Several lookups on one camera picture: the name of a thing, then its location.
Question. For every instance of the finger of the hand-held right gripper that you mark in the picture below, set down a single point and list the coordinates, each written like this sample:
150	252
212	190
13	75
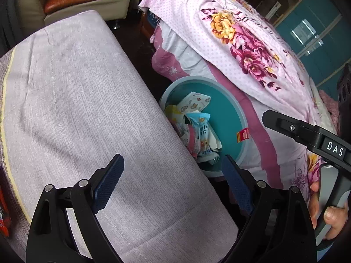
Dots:
290	128

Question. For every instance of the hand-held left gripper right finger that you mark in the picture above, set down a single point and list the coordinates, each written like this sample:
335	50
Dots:
238	186

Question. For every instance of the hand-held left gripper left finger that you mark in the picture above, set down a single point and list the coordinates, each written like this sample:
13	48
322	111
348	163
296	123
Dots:
108	189

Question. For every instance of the teal round bin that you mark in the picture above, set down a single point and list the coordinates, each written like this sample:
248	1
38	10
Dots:
227	109

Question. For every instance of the person's right forearm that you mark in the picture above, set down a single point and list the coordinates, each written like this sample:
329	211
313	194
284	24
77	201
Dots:
325	249

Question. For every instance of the person's right hand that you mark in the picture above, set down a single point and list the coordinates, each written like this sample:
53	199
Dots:
336	217

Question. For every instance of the pink fuzzy blanket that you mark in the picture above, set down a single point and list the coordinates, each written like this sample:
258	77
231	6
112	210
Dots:
330	104

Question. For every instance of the pile of snack wrappers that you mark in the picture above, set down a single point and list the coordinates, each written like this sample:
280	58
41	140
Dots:
196	120

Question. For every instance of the lilac table cover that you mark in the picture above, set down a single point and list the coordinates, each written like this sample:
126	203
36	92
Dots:
82	101

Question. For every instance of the teal cabinet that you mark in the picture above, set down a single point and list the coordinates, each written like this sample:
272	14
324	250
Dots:
315	38

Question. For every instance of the orange snack packet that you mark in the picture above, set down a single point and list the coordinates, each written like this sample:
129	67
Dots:
5	211

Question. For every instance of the pink and white quilt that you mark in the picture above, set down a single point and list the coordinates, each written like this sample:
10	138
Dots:
175	60

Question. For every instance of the cream leather armchair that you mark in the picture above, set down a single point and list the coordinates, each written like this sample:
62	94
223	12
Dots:
30	0

